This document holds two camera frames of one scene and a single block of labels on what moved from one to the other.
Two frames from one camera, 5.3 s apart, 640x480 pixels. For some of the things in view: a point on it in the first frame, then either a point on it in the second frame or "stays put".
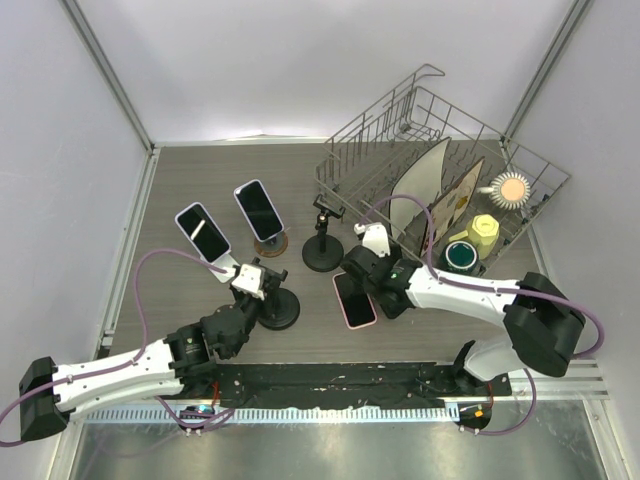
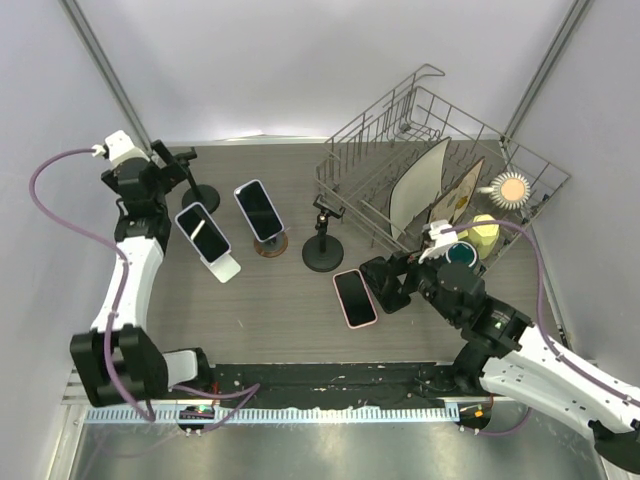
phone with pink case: (358, 308) stays put
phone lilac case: (259, 209) stays put
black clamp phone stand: (282, 304) → (207, 195)
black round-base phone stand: (324, 252) stays put
